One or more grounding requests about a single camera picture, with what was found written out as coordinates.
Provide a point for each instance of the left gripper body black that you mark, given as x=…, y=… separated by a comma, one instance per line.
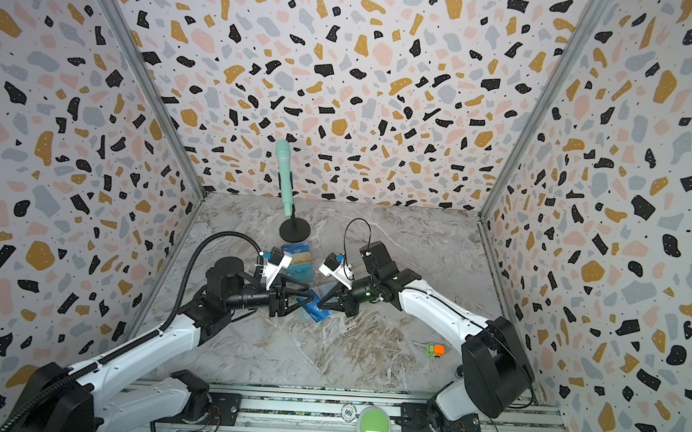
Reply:
x=250, y=300

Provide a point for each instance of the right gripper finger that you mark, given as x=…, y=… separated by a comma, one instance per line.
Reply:
x=339, y=291
x=333, y=304

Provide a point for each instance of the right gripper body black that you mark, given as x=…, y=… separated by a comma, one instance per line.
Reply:
x=342, y=300

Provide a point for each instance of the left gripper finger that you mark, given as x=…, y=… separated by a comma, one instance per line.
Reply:
x=288, y=288
x=288, y=301

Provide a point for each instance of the blue vip card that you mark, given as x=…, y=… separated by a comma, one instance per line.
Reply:
x=312, y=309
x=295, y=249

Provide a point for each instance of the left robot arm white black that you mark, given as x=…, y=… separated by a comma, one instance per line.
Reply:
x=93, y=396

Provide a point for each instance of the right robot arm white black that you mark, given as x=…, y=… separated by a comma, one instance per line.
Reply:
x=494, y=369

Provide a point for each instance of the teal VIP card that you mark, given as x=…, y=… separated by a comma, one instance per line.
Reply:
x=301, y=272

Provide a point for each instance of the yellow VIP card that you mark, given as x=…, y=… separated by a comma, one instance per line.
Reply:
x=299, y=257

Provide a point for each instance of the blue VIP card in stand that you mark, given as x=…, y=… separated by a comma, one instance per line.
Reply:
x=295, y=249

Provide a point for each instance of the black round microphone stand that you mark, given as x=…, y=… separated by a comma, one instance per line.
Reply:
x=293, y=229

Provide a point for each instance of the small orange green toy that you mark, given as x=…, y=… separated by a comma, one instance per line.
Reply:
x=435, y=350

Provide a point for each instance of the green round push button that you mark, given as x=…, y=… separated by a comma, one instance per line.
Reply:
x=373, y=419

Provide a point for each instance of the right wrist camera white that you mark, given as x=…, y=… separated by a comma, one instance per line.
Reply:
x=335, y=265

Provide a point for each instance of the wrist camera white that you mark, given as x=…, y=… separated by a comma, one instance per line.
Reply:
x=272, y=263
x=335, y=265

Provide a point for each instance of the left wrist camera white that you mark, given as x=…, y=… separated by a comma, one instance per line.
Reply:
x=272, y=263

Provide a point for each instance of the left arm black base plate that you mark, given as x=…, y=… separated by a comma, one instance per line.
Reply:
x=209, y=410

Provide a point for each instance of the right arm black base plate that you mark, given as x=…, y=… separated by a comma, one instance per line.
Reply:
x=420, y=417

